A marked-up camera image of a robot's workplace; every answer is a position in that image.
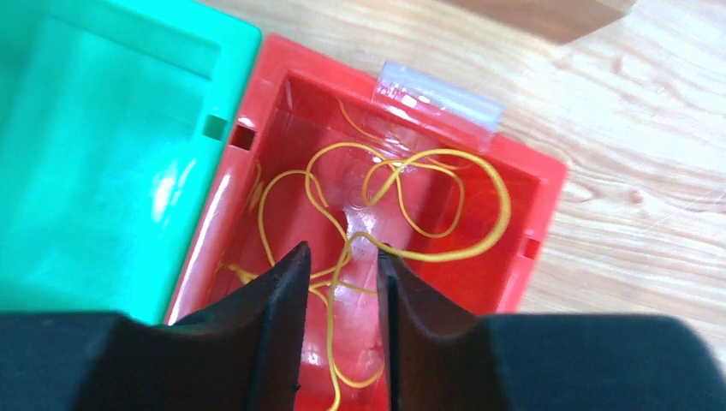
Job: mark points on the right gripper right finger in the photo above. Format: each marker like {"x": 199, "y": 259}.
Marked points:
{"x": 439, "y": 356}

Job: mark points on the wooden compartment tray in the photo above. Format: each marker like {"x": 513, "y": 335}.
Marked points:
{"x": 558, "y": 21}

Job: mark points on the green plastic bin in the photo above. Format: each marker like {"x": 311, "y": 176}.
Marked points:
{"x": 114, "y": 116}

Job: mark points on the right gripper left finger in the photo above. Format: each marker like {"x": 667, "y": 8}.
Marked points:
{"x": 242, "y": 352}

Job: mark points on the red plastic bin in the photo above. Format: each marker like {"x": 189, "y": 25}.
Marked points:
{"x": 324, "y": 153}

